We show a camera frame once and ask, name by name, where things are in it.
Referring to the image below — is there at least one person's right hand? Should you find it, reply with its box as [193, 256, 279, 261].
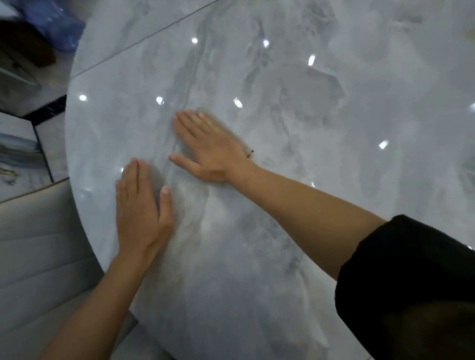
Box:
[169, 110, 257, 183]

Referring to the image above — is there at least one person's left hand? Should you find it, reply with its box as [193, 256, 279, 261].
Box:
[115, 157, 175, 260]

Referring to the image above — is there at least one cream orange chair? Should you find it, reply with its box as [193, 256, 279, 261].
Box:
[0, 178, 138, 360]

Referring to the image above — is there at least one person's left forearm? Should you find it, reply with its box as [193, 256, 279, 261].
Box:
[39, 252, 156, 360]

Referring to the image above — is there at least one person's right forearm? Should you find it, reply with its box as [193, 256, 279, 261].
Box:
[226, 163, 386, 281]

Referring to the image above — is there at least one grey marble dining table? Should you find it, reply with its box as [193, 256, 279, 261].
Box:
[65, 0, 475, 360]

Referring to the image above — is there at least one person's black shirt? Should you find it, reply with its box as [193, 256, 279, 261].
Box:
[334, 214, 475, 360]

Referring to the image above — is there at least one person's brown vest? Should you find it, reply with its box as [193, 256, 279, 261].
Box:
[382, 300, 475, 360]

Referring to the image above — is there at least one black framed abstract painting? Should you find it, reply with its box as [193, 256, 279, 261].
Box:
[0, 111, 54, 204]

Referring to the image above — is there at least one blue water jug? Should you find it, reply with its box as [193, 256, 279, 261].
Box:
[7, 0, 87, 52]

